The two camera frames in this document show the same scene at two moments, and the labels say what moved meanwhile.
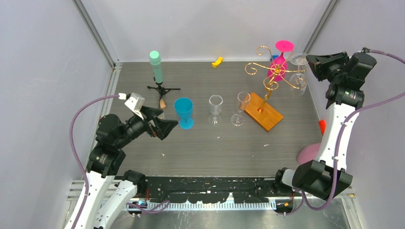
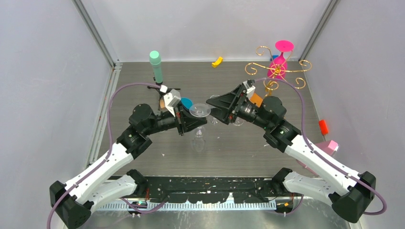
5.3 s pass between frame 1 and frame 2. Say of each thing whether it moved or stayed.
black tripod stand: stayed
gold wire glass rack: stayed
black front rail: stayed
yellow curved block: stayed
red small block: stayed
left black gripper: moved
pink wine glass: stayed
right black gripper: moved
